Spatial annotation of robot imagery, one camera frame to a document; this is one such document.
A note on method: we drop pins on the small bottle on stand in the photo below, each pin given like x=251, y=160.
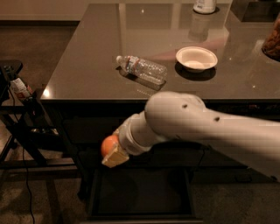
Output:
x=21, y=90

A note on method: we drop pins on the clear plastic water bottle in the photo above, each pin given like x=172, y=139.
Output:
x=144, y=69

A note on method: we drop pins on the top left drawer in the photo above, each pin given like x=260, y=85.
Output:
x=91, y=130

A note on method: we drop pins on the middle left drawer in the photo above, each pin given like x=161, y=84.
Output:
x=157, y=157

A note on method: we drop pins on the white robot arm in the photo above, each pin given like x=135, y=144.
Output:
x=173, y=116

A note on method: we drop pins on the dark box at back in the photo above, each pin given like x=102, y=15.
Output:
x=256, y=10

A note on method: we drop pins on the jar of nuts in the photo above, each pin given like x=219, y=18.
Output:
x=271, y=45

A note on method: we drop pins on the black side stand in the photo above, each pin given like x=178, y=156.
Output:
x=27, y=124

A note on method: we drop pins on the white paper bowl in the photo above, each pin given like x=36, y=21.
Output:
x=196, y=59

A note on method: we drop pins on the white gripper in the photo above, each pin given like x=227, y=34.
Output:
x=126, y=139

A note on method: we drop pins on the orange fruit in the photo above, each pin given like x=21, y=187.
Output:
x=108, y=144

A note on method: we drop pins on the white container at back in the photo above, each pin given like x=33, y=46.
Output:
x=205, y=6

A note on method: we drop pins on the open bottom left drawer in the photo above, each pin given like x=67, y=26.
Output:
x=140, y=192

